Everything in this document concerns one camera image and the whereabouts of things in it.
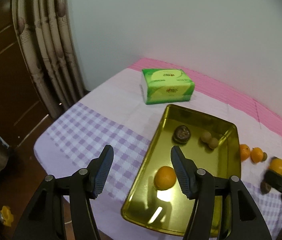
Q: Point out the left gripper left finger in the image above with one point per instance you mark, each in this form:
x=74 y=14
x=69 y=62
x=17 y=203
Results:
x=43 y=217

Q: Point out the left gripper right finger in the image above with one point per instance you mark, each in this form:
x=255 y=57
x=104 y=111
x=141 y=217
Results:
x=240 y=215

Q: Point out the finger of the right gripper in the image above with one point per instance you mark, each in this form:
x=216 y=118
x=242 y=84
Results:
x=273 y=179

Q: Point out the dark brown mangosteen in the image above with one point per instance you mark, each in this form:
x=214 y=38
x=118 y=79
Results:
x=265 y=188
x=181 y=134

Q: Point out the orange tangerine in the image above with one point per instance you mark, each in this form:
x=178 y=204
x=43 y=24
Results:
x=276 y=165
x=244 y=152
x=256 y=155
x=165 y=178

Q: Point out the small brown longan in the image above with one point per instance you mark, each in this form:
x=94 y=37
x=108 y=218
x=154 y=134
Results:
x=213 y=143
x=206 y=137
x=265 y=156

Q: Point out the yellow plastic knob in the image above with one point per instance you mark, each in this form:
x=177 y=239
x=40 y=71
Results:
x=6 y=217

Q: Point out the dark wooden door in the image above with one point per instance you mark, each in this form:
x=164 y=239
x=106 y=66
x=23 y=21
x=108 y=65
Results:
x=21 y=108

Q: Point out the pink purple checked tablecloth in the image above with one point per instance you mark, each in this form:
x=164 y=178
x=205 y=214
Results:
x=114 y=113

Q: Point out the green tissue pack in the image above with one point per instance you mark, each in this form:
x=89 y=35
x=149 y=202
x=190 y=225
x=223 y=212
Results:
x=166 y=85

